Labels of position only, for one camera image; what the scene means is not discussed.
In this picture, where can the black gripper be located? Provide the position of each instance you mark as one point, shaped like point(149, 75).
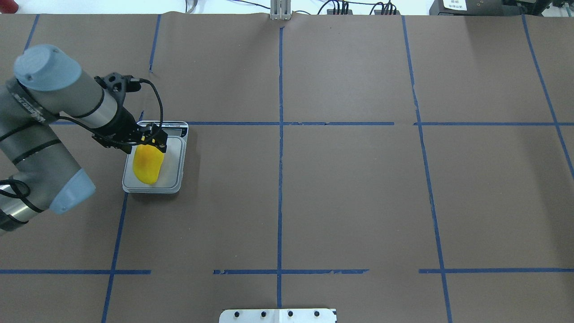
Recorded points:
point(120, 122)

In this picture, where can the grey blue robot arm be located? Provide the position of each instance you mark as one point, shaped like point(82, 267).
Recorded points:
point(48, 86)

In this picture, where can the aluminium frame post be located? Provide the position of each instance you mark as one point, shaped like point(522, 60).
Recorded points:
point(280, 10)

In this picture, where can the yellow mango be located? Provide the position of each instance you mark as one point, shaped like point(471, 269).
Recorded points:
point(147, 163)

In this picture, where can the white pedestal base plate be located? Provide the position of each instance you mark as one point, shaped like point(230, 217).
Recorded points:
point(294, 315)

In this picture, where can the black device box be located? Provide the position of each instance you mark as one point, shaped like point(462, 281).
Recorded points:
point(466, 8)

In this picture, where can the red cylinder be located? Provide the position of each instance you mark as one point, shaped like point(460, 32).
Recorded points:
point(8, 7)

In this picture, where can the brown paper table mat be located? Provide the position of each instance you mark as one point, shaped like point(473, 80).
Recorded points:
point(409, 169)

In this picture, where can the grey digital kitchen scale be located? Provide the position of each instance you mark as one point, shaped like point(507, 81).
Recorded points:
point(170, 173)

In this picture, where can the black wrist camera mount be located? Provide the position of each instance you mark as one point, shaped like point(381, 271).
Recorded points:
point(118, 85)

